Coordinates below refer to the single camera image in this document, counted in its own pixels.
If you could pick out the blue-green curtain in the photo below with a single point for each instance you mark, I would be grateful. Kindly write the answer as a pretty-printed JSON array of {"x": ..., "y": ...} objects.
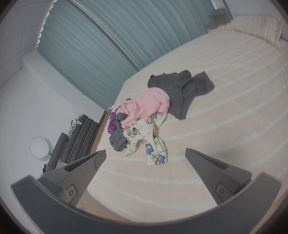
[{"x": 105, "y": 38}]

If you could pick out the grey garment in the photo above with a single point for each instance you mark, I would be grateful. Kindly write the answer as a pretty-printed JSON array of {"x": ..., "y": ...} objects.
[{"x": 118, "y": 138}]

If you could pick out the pink garment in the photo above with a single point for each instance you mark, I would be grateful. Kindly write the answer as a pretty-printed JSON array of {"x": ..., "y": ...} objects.
[{"x": 146, "y": 103}]

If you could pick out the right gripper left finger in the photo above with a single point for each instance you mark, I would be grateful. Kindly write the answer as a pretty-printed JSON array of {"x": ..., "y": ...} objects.
[{"x": 80, "y": 174}]

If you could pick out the pale pink striped pillow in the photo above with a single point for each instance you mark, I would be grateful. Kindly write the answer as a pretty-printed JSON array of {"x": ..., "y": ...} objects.
[{"x": 256, "y": 29}]

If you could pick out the small round white table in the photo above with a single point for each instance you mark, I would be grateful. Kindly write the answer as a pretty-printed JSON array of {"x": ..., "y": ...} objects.
[{"x": 39, "y": 147}]

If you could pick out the purple garment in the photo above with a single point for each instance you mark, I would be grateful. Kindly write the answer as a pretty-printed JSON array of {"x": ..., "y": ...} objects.
[{"x": 112, "y": 125}]

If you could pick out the grey white bedside table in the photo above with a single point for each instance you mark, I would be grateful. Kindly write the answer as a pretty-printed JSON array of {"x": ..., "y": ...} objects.
[{"x": 218, "y": 16}]

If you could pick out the black garment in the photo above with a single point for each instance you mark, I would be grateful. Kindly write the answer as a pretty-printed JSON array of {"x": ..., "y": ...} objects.
[{"x": 180, "y": 91}]

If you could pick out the white printed pyjama top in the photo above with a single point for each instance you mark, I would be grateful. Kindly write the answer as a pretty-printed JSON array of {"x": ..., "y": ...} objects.
[{"x": 148, "y": 135}]

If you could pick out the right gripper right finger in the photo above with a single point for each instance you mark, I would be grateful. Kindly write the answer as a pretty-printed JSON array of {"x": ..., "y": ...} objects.
[{"x": 212, "y": 174}]

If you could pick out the bed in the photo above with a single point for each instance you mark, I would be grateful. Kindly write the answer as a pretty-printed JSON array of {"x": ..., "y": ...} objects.
[{"x": 231, "y": 101}]

